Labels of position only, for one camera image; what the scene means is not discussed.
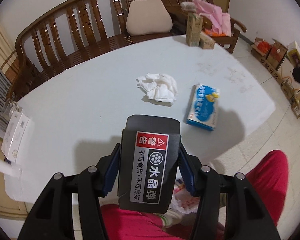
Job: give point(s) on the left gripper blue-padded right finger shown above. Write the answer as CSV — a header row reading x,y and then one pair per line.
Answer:
x,y
246,216

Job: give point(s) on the glass mug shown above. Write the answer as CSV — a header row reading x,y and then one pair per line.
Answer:
x,y
9,108

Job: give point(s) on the white tissue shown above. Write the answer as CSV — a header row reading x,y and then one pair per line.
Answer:
x,y
161,88

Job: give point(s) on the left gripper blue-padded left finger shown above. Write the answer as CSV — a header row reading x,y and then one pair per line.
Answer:
x,y
51,215

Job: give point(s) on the light blue medicine box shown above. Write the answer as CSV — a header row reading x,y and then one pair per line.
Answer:
x,y
204,105

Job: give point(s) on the pink plastic bag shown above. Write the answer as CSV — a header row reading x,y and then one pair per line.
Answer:
x,y
221,23

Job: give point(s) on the black warning-label box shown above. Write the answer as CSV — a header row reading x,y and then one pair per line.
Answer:
x,y
148,163

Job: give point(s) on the wooden armchair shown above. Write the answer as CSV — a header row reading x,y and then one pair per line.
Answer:
x,y
229,43

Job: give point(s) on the white sneaker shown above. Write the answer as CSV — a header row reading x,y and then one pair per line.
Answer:
x,y
170,218

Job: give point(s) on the cardboard boxes by wall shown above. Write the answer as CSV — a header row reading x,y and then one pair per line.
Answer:
x,y
280,61

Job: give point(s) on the white plastic trash bag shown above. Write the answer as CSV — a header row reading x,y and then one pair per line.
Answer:
x,y
182,201

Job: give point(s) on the small beige carton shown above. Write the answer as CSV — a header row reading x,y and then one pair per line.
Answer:
x,y
206,42

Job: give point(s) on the white flat appliance box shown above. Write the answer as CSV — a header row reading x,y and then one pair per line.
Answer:
x,y
13,135

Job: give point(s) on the white-top wooden coffee table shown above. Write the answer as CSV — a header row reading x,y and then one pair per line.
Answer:
x,y
77,117

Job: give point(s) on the tall green carton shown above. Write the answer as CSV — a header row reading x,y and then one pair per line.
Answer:
x,y
194,28

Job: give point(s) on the long wooden bench sofa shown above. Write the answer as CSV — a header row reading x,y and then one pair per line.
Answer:
x,y
74,32

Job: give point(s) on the beige cushion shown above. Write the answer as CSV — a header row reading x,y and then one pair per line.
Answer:
x,y
148,17

